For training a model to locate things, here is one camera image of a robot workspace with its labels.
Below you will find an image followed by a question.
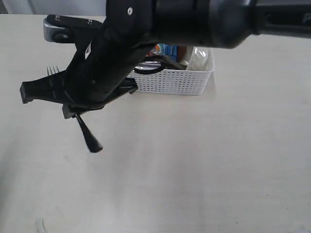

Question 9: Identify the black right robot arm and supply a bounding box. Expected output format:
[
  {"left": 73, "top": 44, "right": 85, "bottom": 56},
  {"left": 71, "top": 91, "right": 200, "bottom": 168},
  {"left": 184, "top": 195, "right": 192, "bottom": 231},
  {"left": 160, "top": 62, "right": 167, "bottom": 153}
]
[{"left": 20, "top": 0, "right": 311, "bottom": 115}]

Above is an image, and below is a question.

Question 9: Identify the blue chips snack bag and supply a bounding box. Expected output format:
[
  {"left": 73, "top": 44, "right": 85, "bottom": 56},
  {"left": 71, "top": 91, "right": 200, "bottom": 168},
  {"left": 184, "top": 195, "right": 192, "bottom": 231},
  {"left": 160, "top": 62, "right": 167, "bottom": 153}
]
[{"left": 148, "top": 43, "right": 178, "bottom": 61}]

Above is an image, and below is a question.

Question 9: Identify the silver metal table knife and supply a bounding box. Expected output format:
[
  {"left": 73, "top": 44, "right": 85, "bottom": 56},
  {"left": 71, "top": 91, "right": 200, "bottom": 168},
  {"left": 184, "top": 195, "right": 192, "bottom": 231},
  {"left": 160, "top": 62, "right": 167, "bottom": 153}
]
[{"left": 75, "top": 114, "right": 103, "bottom": 153}]

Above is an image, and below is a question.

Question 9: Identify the white ceramic bowl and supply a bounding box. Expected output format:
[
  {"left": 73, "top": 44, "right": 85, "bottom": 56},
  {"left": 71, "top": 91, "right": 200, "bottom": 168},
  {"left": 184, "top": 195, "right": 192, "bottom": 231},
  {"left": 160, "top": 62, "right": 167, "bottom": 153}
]
[{"left": 179, "top": 46, "right": 211, "bottom": 71}]

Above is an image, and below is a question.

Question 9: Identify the silver foil packet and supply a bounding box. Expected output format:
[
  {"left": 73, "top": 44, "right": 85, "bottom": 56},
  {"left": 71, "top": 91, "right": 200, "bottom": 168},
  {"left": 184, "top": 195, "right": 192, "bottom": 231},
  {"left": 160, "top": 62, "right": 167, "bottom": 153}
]
[{"left": 135, "top": 62, "right": 161, "bottom": 70}]

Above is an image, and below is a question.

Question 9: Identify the dark red wooden spoon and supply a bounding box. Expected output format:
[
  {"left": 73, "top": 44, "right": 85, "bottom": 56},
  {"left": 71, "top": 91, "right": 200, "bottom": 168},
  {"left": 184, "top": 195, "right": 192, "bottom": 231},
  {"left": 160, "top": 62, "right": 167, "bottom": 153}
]
[{"left": 143, "top": 55, "right": 187, "bottom": 70}]

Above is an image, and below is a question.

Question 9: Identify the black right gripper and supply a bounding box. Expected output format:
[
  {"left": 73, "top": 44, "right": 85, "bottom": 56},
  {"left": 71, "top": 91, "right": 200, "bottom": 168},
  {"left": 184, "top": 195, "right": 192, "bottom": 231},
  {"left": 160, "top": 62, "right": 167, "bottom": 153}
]
[{"left": 20, "top": 23, "right": 156, "bottom": 119}]

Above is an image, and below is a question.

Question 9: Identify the silver metal fork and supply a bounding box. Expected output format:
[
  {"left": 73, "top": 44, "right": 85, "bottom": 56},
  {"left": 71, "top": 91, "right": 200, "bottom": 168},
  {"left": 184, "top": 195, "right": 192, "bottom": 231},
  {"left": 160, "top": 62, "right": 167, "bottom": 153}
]
[{"left": 46, "top": 66, "right": 60, "bottom": 76}]

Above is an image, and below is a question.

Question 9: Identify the white perforated plastic basket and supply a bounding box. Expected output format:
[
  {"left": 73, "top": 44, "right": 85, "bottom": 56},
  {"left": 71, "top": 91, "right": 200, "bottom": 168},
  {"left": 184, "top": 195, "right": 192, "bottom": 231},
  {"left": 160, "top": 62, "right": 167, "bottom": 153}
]
[{"left": 128, "top": 49, "right": 215, "bottom": 95}]

